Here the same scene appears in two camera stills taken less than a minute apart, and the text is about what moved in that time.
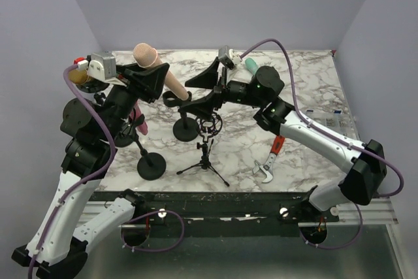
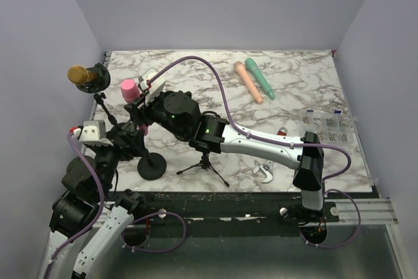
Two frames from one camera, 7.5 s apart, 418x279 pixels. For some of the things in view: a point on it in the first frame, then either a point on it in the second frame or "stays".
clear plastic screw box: [336, 119] stays
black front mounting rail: [230, 206] stays
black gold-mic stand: [124, 136] stays
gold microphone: [78, 76] stays
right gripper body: [234, 91] -> [153, 112]
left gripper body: [133, 87] -> [127, 151]
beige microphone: [146, 55] -> [240, 67]
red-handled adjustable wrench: [268, 166] stays
